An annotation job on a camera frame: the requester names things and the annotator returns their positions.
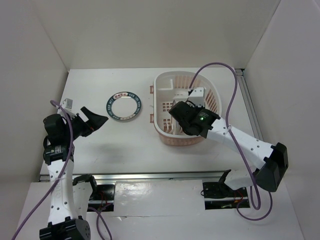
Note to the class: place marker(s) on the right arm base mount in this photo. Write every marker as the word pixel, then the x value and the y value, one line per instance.
pixel 218 196

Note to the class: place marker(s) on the aluminium rail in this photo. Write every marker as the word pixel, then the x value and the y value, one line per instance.
pixel 158 176
pixel 248 103

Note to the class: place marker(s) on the white plate red characters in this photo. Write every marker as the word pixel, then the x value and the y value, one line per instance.
pixel 173 127

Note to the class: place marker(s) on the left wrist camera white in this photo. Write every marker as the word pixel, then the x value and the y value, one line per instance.
pixel 67 104

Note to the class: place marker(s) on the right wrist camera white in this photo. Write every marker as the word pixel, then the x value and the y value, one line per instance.
pixel 197 97

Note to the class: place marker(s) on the white plate orange sunburst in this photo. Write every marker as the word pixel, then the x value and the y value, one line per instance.
pixel 178 125

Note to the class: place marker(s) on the white plate dark teal rim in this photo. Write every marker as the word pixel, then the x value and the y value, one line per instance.
pixel 124 106

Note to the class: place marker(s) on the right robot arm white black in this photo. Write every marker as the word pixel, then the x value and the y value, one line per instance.
pixel 270 160

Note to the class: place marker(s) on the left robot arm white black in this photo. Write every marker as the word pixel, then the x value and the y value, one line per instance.
pixel 69 196

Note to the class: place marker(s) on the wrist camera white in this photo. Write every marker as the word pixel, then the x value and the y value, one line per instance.
pixel 197 97
pixel 67 104

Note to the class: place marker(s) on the white orange plastic dish rack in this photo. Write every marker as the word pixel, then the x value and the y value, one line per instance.
pixel 168 89

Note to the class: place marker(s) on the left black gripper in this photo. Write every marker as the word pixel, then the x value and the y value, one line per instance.
pixel 94 122

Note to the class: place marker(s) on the aluminium rail right side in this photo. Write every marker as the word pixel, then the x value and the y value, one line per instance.
pixel 248 103

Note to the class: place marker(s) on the aluminium rail front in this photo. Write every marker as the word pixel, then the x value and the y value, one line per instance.
pixel 158 176

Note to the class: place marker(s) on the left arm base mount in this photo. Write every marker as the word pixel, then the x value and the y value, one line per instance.
pixel 103 197

